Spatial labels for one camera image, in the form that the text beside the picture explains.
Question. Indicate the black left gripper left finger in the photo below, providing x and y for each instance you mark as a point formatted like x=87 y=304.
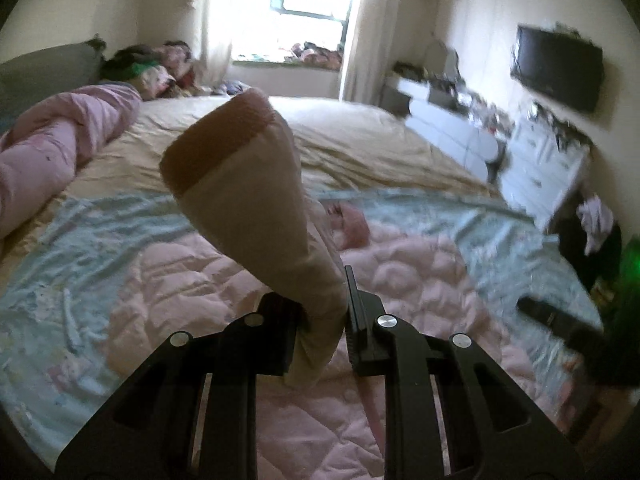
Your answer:
x=189 y=410

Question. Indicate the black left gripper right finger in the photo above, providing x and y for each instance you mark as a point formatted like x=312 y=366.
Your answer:
x=442 y=408

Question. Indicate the pink quilted puffer jacket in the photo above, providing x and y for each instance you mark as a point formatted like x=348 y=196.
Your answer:
x=236 y=175

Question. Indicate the dark chair with clothes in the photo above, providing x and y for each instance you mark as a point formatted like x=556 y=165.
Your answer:
x=590 y=240

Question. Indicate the pile of clothes on bed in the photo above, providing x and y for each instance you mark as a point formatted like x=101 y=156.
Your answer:
x=164 y=72

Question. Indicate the clothes on window sill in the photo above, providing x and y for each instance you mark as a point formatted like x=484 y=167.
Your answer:
x=312 y=55

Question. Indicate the green cartoon print blanket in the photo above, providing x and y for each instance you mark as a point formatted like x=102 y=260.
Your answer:
x=112 y=277

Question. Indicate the white dresser with drawers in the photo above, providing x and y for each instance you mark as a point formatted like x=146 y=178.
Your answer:
x=544 y=165

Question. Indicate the rolled pink duvet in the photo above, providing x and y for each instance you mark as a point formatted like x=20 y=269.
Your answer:
x=43 y=151

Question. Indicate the white low cabinet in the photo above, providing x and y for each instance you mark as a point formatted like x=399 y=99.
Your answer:
x=429 y=113

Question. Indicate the tan bed sheet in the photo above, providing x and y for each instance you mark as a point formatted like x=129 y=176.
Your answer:
x=342 y=146

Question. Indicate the left cream curtain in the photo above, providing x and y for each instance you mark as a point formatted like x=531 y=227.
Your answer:
x=212 y=27

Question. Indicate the cream curtain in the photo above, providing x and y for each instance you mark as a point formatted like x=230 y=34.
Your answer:
x=367 y=50
x=212 y=27

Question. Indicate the grey headboard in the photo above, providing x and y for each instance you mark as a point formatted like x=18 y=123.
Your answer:
x=33 y=77

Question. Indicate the right cream curtain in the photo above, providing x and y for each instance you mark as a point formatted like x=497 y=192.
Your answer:
x=367 y=50

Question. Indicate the window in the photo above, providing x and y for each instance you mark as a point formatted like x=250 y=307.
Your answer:
x=284 y=31

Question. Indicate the wall mounted black television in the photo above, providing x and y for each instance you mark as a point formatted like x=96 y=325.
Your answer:
x=563 y=67

